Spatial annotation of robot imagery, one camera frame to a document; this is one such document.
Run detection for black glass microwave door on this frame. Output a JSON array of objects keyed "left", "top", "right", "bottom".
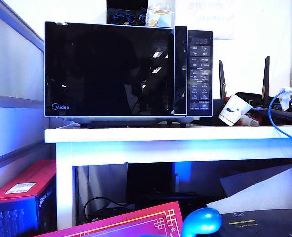
[{"left": 44, "top": 21, "right": 188, "bottom": 117}]

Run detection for clear pastry snack box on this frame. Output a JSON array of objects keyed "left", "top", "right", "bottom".
[{"left": 146, "top": 3, "right": 174, "bottom": 28}]

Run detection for black Midea microwave oven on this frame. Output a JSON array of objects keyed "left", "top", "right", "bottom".
[{"left": 64, "top": 23, "right": 214, "bottom": 129}]

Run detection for pink box with gold pattern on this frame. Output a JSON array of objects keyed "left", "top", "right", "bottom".
[{"left": 32, "top": 201, "right": 183, "bottom": 237}]

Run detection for black box with yellow label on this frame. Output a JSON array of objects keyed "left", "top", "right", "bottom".
[{"left": 217, "top": 208, "right": 292, "bottom": 237}]

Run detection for white table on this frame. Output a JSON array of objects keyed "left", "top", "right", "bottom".
[{"left": 44, "top": 124, "right": 292, "bottom": 230}]

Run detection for black computer case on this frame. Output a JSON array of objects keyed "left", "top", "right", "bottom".
[{"left": 125, "top": 161, "right": 225, "bottom": 219}]

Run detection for white paper cup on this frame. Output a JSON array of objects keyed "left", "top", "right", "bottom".
[{"left": 218, "top": 93, "right": 253, "bottom": 127}]

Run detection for small red white packet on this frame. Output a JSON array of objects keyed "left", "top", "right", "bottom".
[{"left": 238, "top": 112, "right": 262, "bottom": 126}]

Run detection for blue glossy rounded knob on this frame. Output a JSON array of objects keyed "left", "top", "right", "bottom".
[{"left": 180, "top": 207, "right": 223, "bottom": 237}]

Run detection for black router with antennas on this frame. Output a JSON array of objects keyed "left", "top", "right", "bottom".
[{"left": 197, "top": 54, "right": 292, "bottom": 126}]

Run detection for white paper sheet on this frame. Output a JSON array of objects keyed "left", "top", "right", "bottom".
[{"left": 206, "top": 162, "right": 292, "bottom": 214}]

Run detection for white tape wad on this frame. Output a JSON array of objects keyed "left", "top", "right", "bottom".
[{"left": 278, "top": 86, "right": 292, "bottom": 111}]

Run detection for frosted office partition panel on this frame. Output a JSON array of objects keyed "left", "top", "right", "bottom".
[{"left": 0, "top": 0, "right": 45, "bottom": 173}]

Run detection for red and blue carton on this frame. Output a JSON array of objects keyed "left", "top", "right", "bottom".
[{"left": 0, "top": 159, "right": 57, "bottom": 237}]

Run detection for black power cable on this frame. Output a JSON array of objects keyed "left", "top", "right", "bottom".
[{"left": 83, "top": 196, "right": 137, "bottom": 223}]

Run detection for blue network cable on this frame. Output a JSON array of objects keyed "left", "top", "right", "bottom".
[{"left": 268, "top": 90, "right": 292, "bottom": 149}]

